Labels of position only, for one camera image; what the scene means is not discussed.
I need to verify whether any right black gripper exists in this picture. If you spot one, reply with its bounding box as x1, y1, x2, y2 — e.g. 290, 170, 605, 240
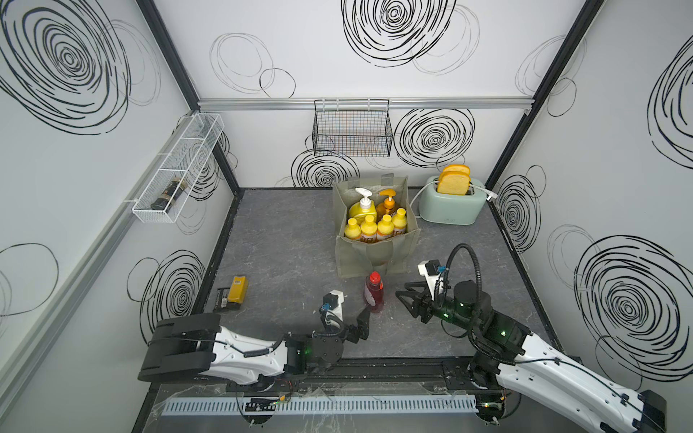
394, 280, 478, 335

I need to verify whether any red soap bottle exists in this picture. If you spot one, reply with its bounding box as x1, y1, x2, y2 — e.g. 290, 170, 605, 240
364, 272, 384, 313

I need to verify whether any green fabric shopping bag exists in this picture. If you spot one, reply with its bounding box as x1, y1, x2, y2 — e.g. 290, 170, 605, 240
332, 173, 420, 279

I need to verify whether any yellow cap bottle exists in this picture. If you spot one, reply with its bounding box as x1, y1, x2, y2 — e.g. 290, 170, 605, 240
376, 215, 393, 242
360, 215, 377, 244
344, 218, 362, 241
393, 207, 408, 236

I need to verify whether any orange pump soap bottle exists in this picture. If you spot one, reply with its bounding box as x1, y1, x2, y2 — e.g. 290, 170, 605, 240
376, 189, 397, 219

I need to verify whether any yellow pump soap bottle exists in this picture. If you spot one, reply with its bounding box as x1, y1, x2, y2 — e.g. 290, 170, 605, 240
348, 187, 377, 225

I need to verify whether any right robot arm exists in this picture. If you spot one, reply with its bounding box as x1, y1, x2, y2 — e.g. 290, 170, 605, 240
395, 278, 667, 432

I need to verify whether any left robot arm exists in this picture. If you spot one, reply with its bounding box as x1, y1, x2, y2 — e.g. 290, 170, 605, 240
137, 307, 371, 385

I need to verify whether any yellow object behind left arm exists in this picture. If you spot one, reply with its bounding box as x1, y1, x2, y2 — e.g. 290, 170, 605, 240
213, 275, 248, 313

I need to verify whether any mint green toaster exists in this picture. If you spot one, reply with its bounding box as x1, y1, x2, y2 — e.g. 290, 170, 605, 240
418, 176, 487, 226

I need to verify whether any toast slice front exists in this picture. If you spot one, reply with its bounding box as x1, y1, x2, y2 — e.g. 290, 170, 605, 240
437, 171, 471, 196

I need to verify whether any toast slice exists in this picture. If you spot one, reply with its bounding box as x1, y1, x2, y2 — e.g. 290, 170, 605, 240
437, 171, 471, 196
442, 164, 471, 176

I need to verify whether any toast slice back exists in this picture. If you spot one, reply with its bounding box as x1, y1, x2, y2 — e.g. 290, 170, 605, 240
442, 164, 471, 176

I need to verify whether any dark item in shelf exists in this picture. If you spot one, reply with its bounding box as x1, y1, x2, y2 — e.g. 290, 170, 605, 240
150, 178, 187, 212

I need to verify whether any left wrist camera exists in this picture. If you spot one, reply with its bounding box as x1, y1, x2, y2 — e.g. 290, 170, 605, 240
319, 290, 345, 329

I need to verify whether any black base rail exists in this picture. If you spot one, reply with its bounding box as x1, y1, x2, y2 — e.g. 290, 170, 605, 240
156, 355, 588, 393

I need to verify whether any white slotted cable duct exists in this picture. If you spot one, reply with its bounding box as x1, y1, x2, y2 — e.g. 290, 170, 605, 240
162, 395, 478, 416

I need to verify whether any black wire basket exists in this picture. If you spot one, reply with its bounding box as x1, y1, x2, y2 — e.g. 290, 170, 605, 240
311, 99, 393, 158

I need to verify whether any white wire shelf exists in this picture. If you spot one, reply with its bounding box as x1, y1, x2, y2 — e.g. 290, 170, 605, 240
133, 113, 224, 224

